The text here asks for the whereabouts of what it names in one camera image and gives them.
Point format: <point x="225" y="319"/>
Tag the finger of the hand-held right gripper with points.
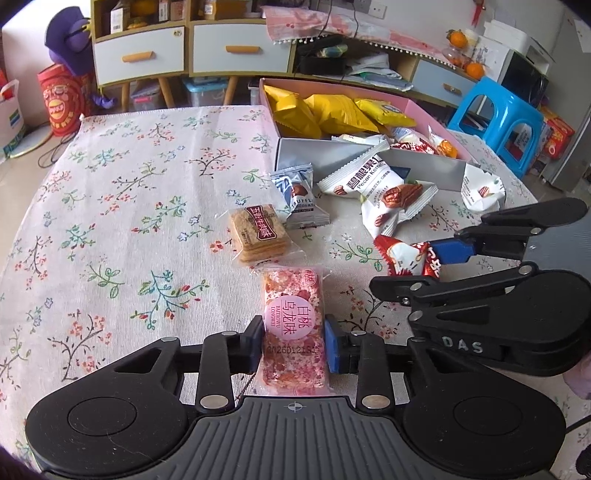
<point x="401" y="288"/>
<point x="455" y="251"/>

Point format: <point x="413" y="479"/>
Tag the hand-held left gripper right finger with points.
<point x="332" y="346"/>

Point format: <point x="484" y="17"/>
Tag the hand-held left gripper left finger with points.
<point x="256" y="339"/>

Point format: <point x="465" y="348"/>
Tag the red white snack packet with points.
<point x="415" y="146"/>
<point x="401" y="256"/>

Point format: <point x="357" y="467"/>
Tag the pink nougat bar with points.
<point x="295" y="295"/>

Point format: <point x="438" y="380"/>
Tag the pink box silver inside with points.
<point x="323" y="157"/>

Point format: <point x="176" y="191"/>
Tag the yellow packet blue label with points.
<point x="385" y="113"/>

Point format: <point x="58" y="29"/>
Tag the large mustard yellow pouch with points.
<point x="293" y="110"/>

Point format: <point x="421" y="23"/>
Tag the person's right forearm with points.
<point x="578" y="378"/>

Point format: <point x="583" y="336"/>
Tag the white pecan packet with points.
<point x="482" y="187"/>
<point x="392" y="203"/>
<point x="351" y="175"/>

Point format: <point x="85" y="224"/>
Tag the small orange packet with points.
<point x="446" y="148"/>

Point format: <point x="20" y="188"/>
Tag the clear brown cracker packet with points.
<point x="261" y="233"/>

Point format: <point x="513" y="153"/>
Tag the pale blue chocolate packet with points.
<point x="300" y="198"/>

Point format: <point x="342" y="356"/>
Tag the small white packet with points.
<point x="362" y="140"/>

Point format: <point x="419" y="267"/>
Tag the blue plastic stool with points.
<point x="496" y="110"/>

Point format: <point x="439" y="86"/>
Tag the red snack box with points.
<point x="558" y="136"/>

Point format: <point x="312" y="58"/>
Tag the yellow packet small blue logo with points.
<point x="341" y="113"/>

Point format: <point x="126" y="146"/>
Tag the orange tangerine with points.
<point x="475" y="69"/>
<point x="456" y="38"/>

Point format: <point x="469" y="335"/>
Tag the black microwave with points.
<point x="526" y="78"/>

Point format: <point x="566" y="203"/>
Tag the loose papers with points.
<point x="378" y="71"/>

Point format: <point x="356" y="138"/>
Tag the low wooden cabinet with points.
<point x="401" y="60"/>

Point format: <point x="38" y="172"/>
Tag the black box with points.
<point x="318" y="60"/>

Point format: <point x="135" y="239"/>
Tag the pink cloth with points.
<point x="369" y="32"/>

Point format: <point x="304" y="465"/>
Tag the clear storage bin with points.
<point x="205" y="92"/>

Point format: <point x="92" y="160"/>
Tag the red round bucket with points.
<point x="62" y="101"/>

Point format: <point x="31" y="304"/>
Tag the white paper bag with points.
<point x="11" y="120"/>

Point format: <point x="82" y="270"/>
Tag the wooden shelf cabinet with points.
<point x="187" y="14"/>

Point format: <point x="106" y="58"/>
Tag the purple plush toy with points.
<point x="74" y="41"/>

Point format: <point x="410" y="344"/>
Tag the wall socket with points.
<point x="369" y="7"/>

